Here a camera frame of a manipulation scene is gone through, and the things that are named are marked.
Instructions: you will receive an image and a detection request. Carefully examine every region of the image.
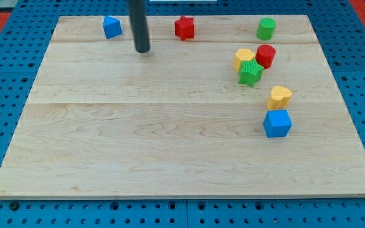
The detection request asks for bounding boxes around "red cylinder block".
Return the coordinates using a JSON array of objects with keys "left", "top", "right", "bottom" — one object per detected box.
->
[{"left": 255, "top": 44, "right": 276, "bottom": 69}]

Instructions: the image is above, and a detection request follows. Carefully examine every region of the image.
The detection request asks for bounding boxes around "red star block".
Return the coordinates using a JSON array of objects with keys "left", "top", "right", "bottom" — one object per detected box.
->
[{"left": 174, "top": 16, "right": 195, "bottom": 41}]

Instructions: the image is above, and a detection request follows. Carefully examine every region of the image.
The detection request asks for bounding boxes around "yellow hexagon block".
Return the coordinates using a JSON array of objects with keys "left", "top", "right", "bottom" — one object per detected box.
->
[{"left": 233, "top": 49, "right": 255, "bottom": 72}]

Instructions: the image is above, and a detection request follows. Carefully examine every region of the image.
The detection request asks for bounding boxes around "blue cube block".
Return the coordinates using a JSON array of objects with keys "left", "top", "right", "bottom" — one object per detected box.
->
[{"left": 263, "top": 110, "right": 292, "bottom": 137}]

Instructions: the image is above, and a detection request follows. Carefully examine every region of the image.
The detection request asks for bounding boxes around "wooden board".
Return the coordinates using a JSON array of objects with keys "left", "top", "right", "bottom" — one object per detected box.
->
[{"left": 0, "top": 15, "right": 365, "bottom": 200}]

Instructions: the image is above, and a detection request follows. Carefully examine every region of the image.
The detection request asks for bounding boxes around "yellow heart block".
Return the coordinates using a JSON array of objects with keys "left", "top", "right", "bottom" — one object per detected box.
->
[{"left": 267, "top": 86, "right": 293, "bottom": 110}]

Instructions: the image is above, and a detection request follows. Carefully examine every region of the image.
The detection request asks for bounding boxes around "green star block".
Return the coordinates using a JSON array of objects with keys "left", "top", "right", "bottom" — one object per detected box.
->
[{"left": 238, "top": 60, "right": 264, "bottom": 87}]

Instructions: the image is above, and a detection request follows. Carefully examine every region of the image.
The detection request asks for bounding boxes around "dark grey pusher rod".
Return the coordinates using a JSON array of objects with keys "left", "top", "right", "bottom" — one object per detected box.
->
[{"left": 126, "top": 0, "right": 150, "bottom": 53}]

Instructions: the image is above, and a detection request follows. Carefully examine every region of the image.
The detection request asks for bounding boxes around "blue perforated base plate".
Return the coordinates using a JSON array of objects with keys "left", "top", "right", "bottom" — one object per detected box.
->
[{"left": 0, "top": 0, "right": 365, "bottom": 227}]

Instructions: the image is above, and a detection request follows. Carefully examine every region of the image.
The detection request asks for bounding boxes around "green cylinder block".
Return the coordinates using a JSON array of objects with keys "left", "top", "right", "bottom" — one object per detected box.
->
[{"left": 257, "top": 17, "right": 276, "bottom": 41}]

